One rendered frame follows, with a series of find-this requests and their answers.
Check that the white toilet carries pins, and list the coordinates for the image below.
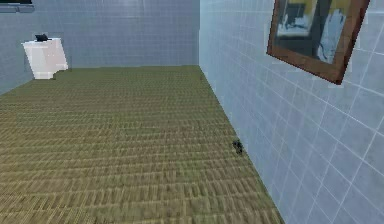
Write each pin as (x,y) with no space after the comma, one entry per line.
(45,57)

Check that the brown framed picture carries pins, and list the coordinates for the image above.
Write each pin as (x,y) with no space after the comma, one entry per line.
(316,31)

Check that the small black object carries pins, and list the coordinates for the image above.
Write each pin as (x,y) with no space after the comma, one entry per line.
(41,37)

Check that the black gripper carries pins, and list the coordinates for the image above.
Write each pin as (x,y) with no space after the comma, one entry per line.
(237,146)

